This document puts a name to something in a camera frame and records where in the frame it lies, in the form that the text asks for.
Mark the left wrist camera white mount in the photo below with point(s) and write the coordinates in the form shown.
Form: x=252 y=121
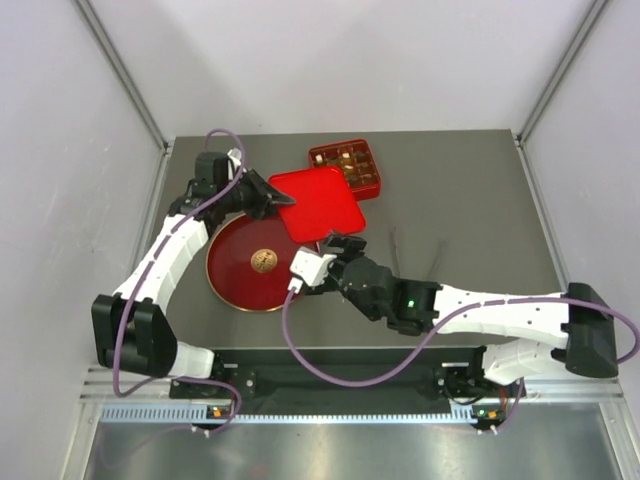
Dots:
x=235 y=164

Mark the metal tongs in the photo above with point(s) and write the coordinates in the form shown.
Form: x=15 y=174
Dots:
x=435 y=263

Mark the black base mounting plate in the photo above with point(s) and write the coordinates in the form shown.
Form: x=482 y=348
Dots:
x=343 y=381

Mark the red box lid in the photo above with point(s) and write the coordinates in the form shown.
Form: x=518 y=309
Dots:
x=323 y=204

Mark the red chocolate box with tray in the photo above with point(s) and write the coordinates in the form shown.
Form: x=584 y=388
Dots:
x=360 y=171

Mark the round dark red plate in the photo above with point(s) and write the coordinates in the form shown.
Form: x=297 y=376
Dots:
x=247 y=263

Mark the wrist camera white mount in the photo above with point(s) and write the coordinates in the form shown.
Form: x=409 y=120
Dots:
x=235 y=164
x=309 y=268

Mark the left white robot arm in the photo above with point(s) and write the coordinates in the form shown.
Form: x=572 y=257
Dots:
x=131 y=331

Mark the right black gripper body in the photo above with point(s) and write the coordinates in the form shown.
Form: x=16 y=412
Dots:
x=336 y=279

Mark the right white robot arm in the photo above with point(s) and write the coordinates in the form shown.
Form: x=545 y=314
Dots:
x=572 y=330

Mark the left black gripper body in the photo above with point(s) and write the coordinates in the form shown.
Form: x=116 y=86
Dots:
x=237 y=196

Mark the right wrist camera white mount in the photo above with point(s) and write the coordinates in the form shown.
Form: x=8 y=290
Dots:
x=309 y=268

